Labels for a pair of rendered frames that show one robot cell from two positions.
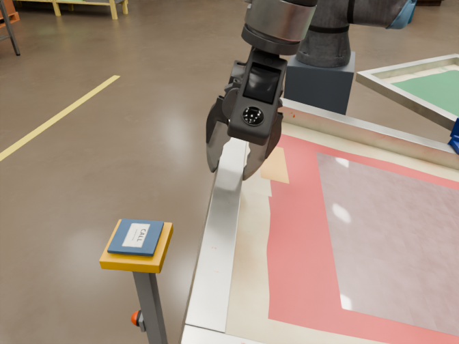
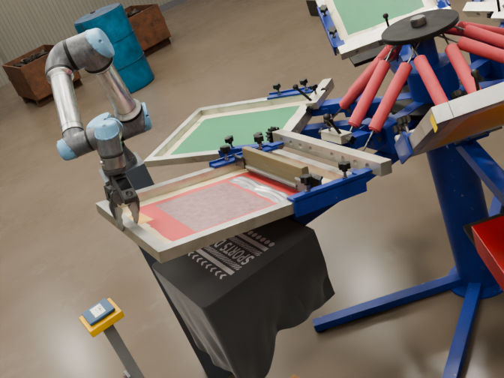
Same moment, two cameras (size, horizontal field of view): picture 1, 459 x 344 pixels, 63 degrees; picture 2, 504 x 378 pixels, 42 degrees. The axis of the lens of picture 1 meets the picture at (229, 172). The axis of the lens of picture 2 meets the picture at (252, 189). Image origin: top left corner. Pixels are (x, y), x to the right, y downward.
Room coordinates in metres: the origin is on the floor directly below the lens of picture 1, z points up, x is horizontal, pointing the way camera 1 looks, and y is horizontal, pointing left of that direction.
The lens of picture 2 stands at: (-1.49, 0.56, 2.17)
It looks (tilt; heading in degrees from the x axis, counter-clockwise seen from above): 26 degrees down; 332
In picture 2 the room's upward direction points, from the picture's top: 22 degrees counter-clockwise
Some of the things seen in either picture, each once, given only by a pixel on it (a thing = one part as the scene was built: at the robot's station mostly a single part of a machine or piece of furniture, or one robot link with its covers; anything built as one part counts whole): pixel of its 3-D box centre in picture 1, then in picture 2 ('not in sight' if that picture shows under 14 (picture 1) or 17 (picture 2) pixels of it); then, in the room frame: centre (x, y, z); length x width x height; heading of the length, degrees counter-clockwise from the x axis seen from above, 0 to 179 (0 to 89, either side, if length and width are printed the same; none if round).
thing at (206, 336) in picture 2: not in sight; (200, 328); (0.44, -0.06, 0.74); 0.45 x 0.03 x 0.43; 175
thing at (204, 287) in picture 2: not in sight; (229, 248); (0.41, -0.29, 0.95); 0.48 x 0.44 x 0.01; 85
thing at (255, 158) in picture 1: (255, 149); (132, 211); (0.46, -0.04, 1.27); 0.06 x 0.03 x 0.09; 175
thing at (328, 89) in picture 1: (299, 213); (175, 274); (1.06, -0.27, 0.60); 0.18 x 0.18 x 1.20; 74
